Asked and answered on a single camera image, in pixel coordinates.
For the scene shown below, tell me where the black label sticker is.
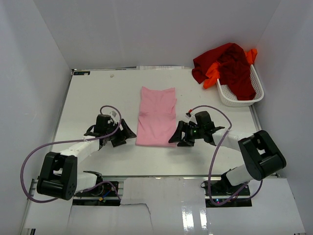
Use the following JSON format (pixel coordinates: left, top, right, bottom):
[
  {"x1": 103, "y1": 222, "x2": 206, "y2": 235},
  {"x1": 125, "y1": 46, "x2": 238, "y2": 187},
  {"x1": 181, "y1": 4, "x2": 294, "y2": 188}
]
[{"x1": 73, "y1": 71, "x2": 90, "y2": 76}]

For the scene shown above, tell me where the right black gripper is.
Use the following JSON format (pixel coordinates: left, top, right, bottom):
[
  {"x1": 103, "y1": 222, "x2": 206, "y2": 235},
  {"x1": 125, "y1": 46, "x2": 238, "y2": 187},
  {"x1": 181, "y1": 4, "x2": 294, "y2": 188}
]
[{"x1": 169, "y1": 120, "x2": 204, "y2": 147}]

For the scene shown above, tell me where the pink t shirt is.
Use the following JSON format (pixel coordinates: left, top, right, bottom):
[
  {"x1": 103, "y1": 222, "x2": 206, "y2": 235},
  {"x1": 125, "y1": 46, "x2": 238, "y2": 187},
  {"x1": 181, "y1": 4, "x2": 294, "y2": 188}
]
[{"x1": 135, "y1": 87, "x2": 177, "y2": 147}]

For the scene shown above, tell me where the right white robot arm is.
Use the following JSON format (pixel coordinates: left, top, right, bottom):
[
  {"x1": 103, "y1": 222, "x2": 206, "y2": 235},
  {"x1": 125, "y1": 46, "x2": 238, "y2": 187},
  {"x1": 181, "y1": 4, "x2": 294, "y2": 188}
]
[{"x1": 168, "y1": 111, "x2": 287, "y2": 195}]

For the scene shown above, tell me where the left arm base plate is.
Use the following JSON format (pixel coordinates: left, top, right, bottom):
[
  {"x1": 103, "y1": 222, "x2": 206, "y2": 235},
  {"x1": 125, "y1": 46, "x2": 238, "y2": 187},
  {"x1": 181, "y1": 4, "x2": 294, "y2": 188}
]
[{"x1": 73, "y1": 183, "x2": 120, "y2": 206}]

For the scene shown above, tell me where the white plastic basket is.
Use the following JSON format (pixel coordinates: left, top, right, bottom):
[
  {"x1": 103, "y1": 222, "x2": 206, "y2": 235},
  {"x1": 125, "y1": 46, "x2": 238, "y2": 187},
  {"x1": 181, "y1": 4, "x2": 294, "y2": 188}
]
[{"x1": 215, "y1": 64, "x2": 265, "y2": 107}]

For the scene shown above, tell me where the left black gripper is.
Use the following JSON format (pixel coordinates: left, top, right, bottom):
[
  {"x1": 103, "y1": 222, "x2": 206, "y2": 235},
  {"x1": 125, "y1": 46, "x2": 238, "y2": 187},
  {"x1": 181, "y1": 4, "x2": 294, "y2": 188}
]
[{"x1": 105, "y1": 119, "x2": 136, "y2": 147}]

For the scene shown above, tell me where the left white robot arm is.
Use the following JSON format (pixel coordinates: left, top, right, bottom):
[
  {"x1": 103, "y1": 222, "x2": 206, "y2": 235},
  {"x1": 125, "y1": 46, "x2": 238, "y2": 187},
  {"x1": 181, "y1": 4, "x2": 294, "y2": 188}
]
[{"x1": 36, "y1": 112, "x2": 136, "y2": 200}]

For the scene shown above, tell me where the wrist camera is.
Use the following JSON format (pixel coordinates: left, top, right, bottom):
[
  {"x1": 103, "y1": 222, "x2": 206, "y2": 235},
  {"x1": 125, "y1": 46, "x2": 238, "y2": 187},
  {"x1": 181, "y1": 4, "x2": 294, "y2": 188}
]
[
  {"x1": 186, "y1": 110, "x2": 196, "y2": 121},
  {"x1": 109, "y1": 111, "x2": 117, "y2": 124}
]

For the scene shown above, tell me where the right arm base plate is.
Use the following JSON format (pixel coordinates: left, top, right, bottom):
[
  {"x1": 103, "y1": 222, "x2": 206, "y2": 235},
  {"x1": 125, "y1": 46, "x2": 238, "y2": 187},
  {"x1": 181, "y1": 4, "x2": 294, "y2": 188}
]
[{"x1": 200, "y1": 180, "x2": 252, "y2": 208}]

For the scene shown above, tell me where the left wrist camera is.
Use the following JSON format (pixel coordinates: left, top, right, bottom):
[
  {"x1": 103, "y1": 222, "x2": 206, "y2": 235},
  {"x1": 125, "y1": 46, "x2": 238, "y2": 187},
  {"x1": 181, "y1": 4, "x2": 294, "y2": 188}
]
[{"x1": 109, "y1": 111, "x2": 117, "y2": 124}]

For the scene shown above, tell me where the orange t shirt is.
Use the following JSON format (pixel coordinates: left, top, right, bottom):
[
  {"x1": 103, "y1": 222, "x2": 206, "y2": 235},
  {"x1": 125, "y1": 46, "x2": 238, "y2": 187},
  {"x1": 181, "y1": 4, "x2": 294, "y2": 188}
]
[{"x1": 203, "y1": 48, "x2": 258, "y2": 89}]

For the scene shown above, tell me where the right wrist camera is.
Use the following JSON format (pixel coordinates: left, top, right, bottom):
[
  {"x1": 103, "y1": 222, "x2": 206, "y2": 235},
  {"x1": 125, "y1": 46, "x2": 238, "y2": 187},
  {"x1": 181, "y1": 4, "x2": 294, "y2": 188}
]
[{"x1": 186, "y1": 110, "x2": 196, "y2": 121}]

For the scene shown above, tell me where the dark red t shirt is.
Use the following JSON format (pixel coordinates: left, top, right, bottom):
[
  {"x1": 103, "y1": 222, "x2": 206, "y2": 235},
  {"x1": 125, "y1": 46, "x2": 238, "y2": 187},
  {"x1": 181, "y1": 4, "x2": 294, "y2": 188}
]
[{"x1": 192, "y1": 43, "x2": 256, "y2": 100}]

